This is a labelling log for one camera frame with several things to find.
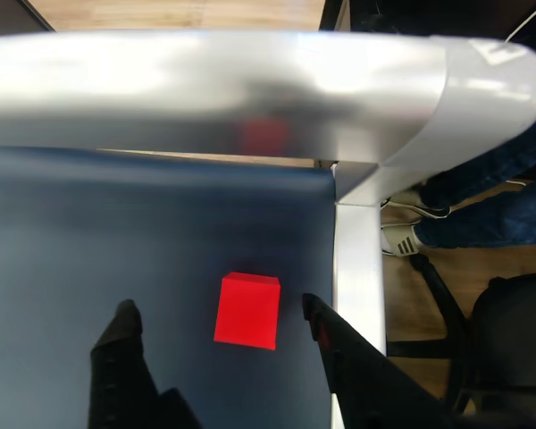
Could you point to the dark furniture panel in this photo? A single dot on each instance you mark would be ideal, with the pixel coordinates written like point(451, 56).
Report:
point(36, 13)

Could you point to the dark blue table mat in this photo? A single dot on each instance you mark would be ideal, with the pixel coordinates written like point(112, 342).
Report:
point(116, 223)

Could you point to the person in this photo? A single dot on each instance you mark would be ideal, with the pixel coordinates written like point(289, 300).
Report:
point(496, 214)

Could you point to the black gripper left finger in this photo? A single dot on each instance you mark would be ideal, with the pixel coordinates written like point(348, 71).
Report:
point(116, 380)

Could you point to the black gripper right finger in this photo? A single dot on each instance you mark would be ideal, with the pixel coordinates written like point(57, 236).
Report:
point(366, 384)

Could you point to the black office chair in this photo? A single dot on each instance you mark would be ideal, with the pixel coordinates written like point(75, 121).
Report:
point(509, 335)

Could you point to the red cube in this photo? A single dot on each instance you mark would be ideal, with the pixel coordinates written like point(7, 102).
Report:
point(245, 313)

